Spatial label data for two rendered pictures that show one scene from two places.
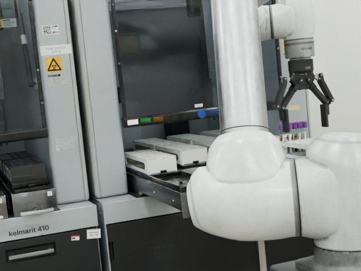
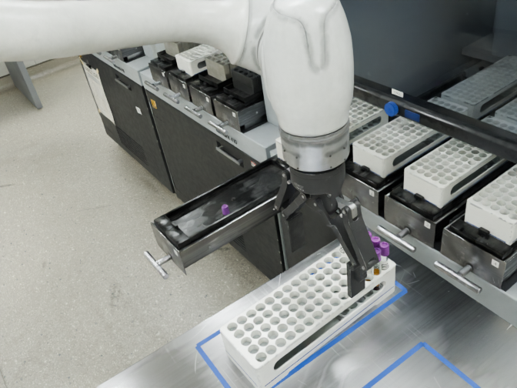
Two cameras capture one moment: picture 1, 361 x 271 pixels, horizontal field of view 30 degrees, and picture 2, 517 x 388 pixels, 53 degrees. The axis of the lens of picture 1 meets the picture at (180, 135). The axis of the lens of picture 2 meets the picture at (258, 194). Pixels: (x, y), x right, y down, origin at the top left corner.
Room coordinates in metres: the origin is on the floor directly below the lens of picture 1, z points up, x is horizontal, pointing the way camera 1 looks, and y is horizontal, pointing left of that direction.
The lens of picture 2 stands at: (1.85, -0.93, 1.52)
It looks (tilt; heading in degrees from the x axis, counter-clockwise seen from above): 37 degrees down; 79
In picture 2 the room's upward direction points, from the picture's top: 10 degrees counter-clockwise
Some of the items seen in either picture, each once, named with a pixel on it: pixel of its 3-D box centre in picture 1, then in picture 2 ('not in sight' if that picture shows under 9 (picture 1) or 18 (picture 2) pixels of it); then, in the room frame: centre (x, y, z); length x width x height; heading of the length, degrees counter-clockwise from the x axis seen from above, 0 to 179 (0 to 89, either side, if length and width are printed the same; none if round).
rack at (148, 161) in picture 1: (149, 163); (333, 132); (2.27, 0.12, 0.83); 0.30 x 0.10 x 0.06; 19
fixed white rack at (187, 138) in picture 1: (189, 143); not in sight; (2.77, -0.03, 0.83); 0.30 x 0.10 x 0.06; 19
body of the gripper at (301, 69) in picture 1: (301, 74); (318, 184); (2.04, -0.38, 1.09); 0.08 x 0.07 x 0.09; 110
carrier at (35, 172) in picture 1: (28, 174); (245, 81); (2.15, 0.50, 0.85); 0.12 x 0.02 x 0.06; 109
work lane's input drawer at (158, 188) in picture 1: (167, 185); (280, 181); (2.10, 0.06, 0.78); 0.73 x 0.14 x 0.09; 19
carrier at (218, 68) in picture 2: not in sight; (218, 68); (2.10, 0.64, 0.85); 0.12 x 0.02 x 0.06; 110
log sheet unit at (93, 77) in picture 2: not in sight; (96, 91); (1.62, 1.74, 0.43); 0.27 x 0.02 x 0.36; 109
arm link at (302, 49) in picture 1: (299, 49); (315, 139); (2.04, -0.38, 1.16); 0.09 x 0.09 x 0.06
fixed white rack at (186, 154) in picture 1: (180, 154); (411, 136); (2.43, 0.01, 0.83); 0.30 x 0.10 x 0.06; 19
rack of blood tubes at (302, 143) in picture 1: (313, 151); (311, 307); (2.01, -0.39, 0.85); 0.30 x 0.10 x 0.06; 20
